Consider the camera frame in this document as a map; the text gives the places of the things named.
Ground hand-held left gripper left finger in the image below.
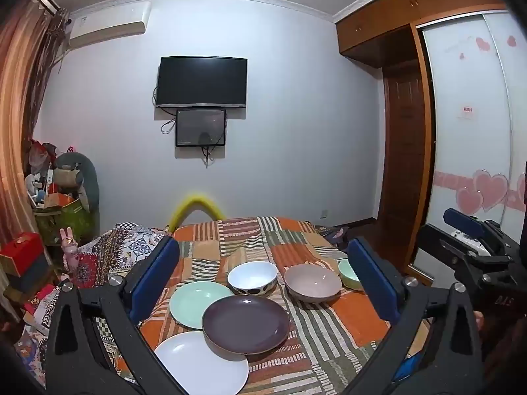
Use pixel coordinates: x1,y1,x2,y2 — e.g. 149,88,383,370
44,235,190,395

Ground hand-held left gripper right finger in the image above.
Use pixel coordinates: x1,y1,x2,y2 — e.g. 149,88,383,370
347,236,484,395

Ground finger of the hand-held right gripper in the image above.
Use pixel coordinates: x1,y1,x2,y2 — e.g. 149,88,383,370
418,224,511,276
444,208,501,243

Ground pale green bowl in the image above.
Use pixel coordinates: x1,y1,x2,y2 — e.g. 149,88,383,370
338,259,364,291

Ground pale green plate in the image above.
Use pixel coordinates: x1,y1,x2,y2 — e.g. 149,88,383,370
169,282,235,330

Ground pale pink bowl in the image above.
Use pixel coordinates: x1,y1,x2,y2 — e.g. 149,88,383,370
284,264,342,303

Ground white plate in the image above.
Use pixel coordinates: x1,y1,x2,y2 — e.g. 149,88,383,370
154,331,250,395

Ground white bowl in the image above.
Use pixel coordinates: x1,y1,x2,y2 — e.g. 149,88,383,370
227,261,278,296

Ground dark purple plate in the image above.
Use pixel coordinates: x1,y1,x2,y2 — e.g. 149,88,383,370
202,295,291,355

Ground white mini fridge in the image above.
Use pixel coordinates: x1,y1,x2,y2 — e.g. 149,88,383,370
451,229,492,256

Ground patterned quilt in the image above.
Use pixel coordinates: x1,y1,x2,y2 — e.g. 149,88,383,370
12,222,174,395

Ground purple cloth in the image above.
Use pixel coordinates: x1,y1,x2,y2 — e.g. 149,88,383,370
325,226,350,251

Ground striped patchwork blanket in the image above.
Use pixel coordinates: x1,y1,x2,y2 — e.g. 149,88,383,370
115,216,433,395

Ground yellow foam tube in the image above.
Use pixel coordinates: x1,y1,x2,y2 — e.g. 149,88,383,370
171,193,225,231

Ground pink rabbit figurine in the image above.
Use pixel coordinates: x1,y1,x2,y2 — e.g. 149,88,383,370
60,227,81,273

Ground dark wooden door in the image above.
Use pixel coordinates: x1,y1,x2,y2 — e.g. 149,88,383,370
381,60,431,235

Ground green box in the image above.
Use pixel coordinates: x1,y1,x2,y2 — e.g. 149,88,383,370
35,197,97,244

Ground grey plush toy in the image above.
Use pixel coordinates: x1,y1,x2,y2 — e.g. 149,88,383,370
53,152,100,215

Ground white sliding door with hearts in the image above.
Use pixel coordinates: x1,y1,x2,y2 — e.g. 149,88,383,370
412,8,527,272

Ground red box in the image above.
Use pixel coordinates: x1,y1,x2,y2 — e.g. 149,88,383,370
0,232,45,277

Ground wooden wardrobe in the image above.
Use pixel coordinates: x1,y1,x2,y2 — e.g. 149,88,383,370
335,0,519,274

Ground brown curtain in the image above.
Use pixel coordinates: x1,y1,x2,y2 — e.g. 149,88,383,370
0,0,70,322

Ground white air conditioner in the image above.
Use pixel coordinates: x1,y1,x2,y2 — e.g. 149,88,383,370
68,1,152,52

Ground small wall monitor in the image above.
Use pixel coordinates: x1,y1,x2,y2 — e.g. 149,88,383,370
176,108,227,147

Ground wall television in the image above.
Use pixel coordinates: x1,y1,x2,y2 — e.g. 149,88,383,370
155,56,248,109

